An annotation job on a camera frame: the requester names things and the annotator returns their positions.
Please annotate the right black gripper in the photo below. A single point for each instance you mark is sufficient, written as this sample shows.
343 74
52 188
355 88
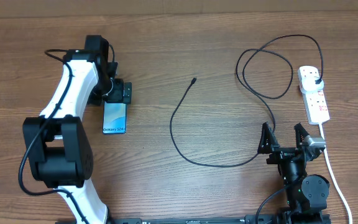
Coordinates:
266 147

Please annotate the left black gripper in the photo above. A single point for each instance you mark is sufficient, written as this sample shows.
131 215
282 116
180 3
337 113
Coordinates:
117 95

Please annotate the blue Galaxy smartphone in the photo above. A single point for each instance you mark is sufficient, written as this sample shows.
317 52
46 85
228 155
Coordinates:
114 118

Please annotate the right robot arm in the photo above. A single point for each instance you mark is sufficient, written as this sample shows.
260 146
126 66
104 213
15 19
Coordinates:
306 194

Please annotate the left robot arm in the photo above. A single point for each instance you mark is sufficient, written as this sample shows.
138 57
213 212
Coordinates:
58 157

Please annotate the white power strip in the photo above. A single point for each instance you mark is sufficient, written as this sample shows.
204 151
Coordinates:
315 103

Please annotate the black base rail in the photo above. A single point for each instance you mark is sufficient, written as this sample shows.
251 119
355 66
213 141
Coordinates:
248 219

